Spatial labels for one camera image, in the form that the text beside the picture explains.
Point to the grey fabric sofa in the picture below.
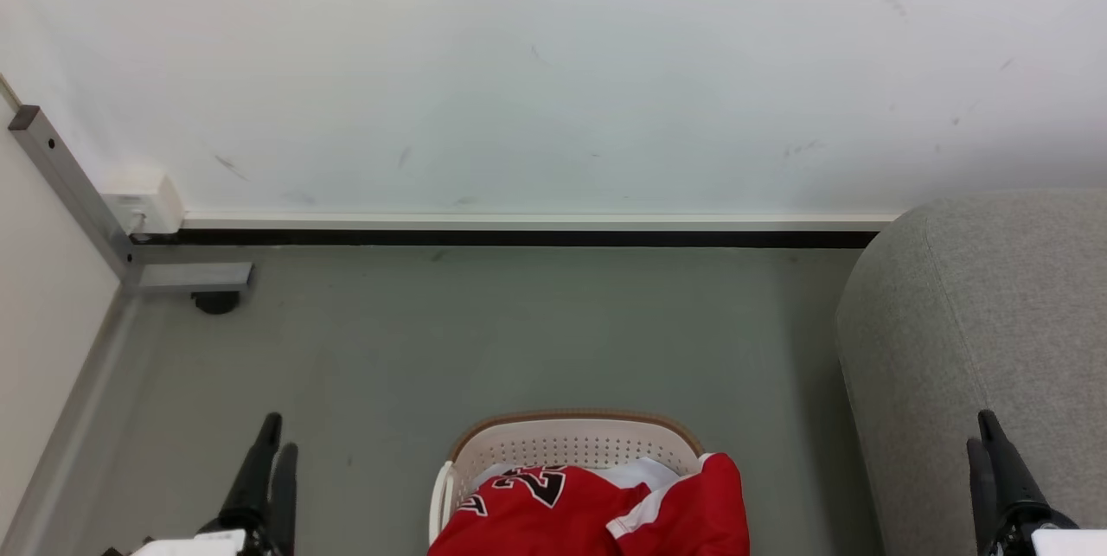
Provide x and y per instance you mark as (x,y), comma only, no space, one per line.
(977,322)

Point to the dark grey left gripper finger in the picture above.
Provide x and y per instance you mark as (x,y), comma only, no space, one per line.
(284,495)
(253,478)

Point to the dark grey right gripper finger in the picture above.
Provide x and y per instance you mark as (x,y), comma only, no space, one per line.
(982,495)
(1016,487)

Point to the black round foot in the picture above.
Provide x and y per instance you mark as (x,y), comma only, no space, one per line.
(216,303)

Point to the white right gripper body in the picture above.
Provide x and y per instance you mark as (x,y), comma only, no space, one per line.
(1072,544)

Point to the white garment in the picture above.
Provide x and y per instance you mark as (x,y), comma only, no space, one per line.
(640,474)

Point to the grey metal frame leg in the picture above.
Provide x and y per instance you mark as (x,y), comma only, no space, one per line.
(82,193)

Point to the cream perforated laundry basket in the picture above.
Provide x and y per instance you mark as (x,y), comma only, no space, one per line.
(562,439)

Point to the white and black baseboard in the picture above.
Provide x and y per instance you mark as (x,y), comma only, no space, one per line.
(519,229)

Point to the red basketball jersey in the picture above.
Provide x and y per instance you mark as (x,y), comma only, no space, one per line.
(553,521)

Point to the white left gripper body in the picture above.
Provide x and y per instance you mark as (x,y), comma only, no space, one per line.
(195,544)

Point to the white wall socket box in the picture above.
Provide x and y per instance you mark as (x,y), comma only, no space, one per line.
(147,203)

